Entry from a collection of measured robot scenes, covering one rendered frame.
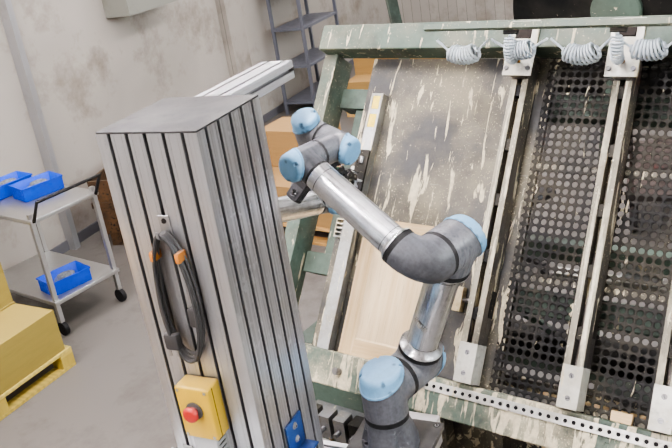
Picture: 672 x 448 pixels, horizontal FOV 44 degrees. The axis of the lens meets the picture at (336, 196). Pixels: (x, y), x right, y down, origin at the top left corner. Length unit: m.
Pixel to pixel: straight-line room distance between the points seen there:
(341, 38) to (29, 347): 2.68
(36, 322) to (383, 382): 3.15
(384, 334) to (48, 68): 4.52
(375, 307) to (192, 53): 5.71
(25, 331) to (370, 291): 2.52
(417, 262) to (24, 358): 3.42
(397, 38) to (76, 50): 4.37
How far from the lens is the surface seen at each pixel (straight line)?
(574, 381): 2.54
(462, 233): 1.93
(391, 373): 2.12
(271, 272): 1.85
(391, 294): 2.88
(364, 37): 3.14
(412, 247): 1.86
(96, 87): 7.21
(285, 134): 6.29
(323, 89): 3.22
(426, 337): 2.13
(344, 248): 2.98
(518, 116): 2.76
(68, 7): 7.06
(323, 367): 2.95
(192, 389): 1.85
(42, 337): 5.03
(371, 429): 2.20
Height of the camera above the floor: 2.43
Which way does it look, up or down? 21 degrees down
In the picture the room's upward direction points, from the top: 9 degrees counter-clockwise
